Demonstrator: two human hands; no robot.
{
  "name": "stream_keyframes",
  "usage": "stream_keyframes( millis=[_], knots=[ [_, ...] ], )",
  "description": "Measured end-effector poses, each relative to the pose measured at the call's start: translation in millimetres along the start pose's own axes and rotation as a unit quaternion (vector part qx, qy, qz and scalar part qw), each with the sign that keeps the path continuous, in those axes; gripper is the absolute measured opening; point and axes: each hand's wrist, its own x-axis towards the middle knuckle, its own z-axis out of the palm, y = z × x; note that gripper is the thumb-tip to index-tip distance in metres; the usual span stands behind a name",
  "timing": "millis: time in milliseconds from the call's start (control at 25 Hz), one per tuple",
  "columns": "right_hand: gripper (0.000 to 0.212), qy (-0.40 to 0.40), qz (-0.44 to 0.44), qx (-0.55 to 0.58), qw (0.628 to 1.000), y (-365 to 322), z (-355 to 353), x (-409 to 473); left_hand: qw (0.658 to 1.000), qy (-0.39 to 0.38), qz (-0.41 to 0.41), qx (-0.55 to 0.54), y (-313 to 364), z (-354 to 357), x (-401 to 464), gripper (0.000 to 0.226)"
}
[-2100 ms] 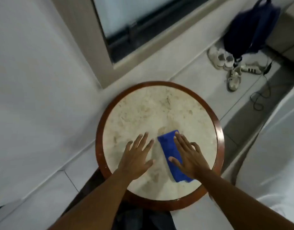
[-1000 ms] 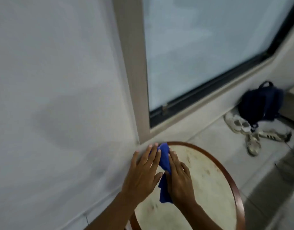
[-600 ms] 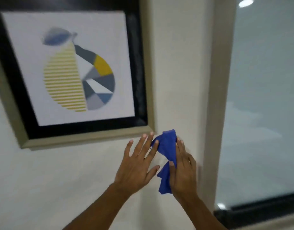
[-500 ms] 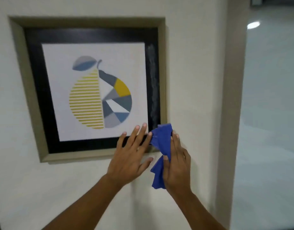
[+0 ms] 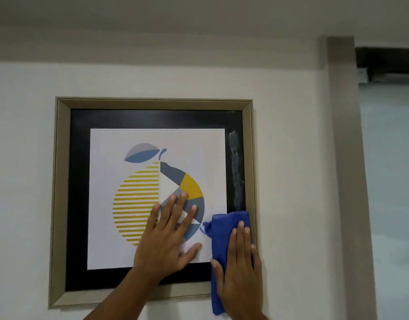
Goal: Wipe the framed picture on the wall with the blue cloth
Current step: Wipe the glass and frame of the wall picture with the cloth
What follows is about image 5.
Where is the person's left forearm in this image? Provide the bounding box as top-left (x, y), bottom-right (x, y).
top-left (82, 267), bottom-right (159, 320)

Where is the black door head rail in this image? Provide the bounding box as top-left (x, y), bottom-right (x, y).
top-left (355, 46), bottom-right (409, 84)

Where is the person's right hand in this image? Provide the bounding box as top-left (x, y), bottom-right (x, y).
top-left (211, 221), bottom-right (264, 318)

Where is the framed lemon art picture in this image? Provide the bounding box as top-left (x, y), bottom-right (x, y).
top-left (48, 96), bottom-right (258, 310)

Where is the person's right forearm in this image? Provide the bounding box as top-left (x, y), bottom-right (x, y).
top-left (224, 312), bottom-right (270, 320)

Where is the person's left hand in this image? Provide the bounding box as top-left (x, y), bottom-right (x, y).
top-left (133, 192), bottom-right (203, 284)

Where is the blue microfiber cloth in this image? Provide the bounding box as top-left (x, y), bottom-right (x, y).
top-left (200, 211), bottom-right (259, 316)

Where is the beige door frame post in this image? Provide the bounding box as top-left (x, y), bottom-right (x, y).
top-left (325, 36), bottom-right (381, 320)

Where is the frosted glass door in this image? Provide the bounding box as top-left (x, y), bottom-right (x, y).
top-left (359, 81), bottom-right (409, 320)

